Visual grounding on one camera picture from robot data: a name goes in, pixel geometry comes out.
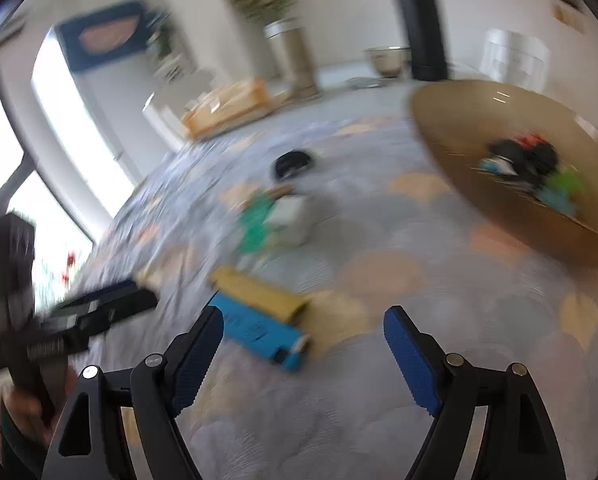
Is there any woven tan bowl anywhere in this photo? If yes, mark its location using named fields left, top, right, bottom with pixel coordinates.
left=410, top=79, right=598, bottom=268

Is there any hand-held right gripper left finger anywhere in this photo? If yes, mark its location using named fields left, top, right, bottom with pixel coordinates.
left=42, top=305, right=225, bottom=480

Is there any white chair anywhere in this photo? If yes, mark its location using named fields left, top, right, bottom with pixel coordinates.
left=481, top=29, right=550, bottom=92

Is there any blue patterned tablecloth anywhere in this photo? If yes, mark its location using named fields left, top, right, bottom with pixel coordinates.
left=79, top=77, right=598, bottom=480

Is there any green translucent toy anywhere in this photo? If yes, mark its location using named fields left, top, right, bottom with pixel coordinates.
left=236, top=195, right=280, bottom=257

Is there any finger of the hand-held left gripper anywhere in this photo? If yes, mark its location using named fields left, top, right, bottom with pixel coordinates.
left=53, top=280, right=141, bottom=317
left=79, top=287, right=160, bottom=337

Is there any small green toy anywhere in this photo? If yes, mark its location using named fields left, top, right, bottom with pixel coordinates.
left=546, top=170, right=588, bottom=202

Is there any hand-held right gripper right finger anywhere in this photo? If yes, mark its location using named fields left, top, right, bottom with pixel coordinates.
left=383, top=305, right=567, bottom=480

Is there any yellow toy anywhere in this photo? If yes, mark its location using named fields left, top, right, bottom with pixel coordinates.
left=208, top=266, right=310, bottom=326

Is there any blue painting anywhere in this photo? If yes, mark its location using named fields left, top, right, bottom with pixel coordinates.
left=54, top=0, right=147, bottom=73

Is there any person's left hand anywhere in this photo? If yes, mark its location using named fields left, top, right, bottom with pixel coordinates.
left=0, top=367, right=79, bottom=442

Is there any red flower plant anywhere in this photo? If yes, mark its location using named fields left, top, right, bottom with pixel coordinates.
left=59, top=252, right=81, bottom=282

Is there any bread loaf in bag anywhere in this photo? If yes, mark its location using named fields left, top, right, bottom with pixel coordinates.
left=181, top=77, right=275, bottom=141

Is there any glass goblet bowl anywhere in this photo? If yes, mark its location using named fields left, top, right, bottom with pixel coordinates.
left=363, top=46, right=412, bottom=79

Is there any small black toy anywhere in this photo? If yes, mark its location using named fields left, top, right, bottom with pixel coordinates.
left=524, top=144, right=560, bottom=182

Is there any small black round object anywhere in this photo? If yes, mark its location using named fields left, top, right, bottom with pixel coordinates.
left=273, top=150, right=316, bottom=181

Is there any blue toy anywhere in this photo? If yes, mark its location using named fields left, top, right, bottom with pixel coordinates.
left=206, top=292, right=313, bottom=374

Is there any person's left forearm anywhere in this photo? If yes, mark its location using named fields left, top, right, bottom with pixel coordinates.
left=0, top=385, right=47, bottom=480

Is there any black cylinder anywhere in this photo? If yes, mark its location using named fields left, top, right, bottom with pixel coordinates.
left=386, top=0, right=450, bottom=82

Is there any teal toy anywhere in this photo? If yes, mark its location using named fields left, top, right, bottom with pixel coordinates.
left=536, top=189, right=580, bottom=219

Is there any white shelf with plants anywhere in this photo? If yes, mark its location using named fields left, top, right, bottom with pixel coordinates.
left=144, top=10, right=201, bottom=81

